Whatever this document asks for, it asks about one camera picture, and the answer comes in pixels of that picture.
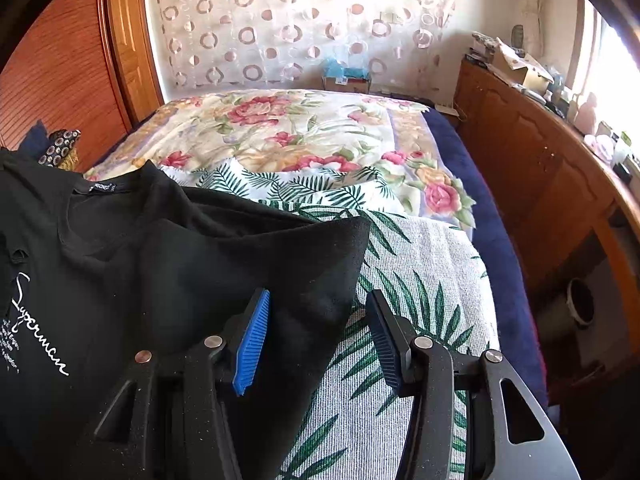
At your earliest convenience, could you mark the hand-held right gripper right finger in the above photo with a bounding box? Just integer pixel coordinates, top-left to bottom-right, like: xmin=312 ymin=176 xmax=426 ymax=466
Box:
xmin=366 ymin=289 xmax=549 ymax=480

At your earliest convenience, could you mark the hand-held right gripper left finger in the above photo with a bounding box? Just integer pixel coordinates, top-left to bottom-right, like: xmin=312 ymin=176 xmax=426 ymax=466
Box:
xmin=82 ymin=287 xmax=273 ymax=480

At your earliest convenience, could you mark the black printed t-shirt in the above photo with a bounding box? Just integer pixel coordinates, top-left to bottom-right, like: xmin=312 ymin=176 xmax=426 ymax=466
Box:
xmin=0 ymin=149 xmax=372 ymax=480

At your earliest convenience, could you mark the leaf print blanket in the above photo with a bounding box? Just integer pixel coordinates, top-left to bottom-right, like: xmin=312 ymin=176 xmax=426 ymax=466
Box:
xmin=162 ymin=162 xmax=501 ymax=480

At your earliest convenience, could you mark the navy blue bed sheet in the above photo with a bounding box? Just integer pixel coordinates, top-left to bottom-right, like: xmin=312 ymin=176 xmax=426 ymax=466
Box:
xmin=422 ymin=109 xmax=550 ymax=406

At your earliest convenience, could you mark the floral bedspread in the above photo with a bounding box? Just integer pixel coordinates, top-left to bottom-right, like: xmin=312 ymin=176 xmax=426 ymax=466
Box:
xmin=84 ymin=89 xmax=477 ymax=231

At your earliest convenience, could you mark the wooden sideboard cabinet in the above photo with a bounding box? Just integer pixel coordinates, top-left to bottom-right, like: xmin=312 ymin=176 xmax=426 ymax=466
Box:
xmin=454 ymin=57 xmax=640 ymax=401

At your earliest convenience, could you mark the blue tissue box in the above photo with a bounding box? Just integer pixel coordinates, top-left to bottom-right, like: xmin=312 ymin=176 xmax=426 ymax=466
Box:
xmin=321 ymin=58 xmax=372 ymax=94

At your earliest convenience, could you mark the clutter of small jars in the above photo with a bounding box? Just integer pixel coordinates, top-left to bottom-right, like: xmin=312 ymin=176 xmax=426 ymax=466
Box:
xmin=542 ymin=82 xmax=640 ymax=186

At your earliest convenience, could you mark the pink figurine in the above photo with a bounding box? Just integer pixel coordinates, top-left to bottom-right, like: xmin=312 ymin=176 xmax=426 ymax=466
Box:
xmin=575 ymin=92 xmax=603 ymax=135

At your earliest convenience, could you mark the open cardboard box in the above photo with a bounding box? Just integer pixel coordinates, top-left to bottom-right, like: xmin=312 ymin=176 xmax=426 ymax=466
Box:
xmin=492 ymin=40 xmax=555 ymax=92

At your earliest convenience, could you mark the circle pattern curtain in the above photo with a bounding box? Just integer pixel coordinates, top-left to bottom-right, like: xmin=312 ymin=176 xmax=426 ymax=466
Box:
xmin=142 ymin=0 xmax=463 ymax=92

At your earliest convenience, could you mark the wooden headboard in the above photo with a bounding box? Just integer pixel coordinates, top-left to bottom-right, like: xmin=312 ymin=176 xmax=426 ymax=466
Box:
xmin=0 ymin=0 xmax=166 ymax=173

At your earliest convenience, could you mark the bright window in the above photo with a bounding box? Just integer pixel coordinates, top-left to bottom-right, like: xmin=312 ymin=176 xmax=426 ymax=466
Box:
xmin=570 ymin=0 xmax=640 ymax=111

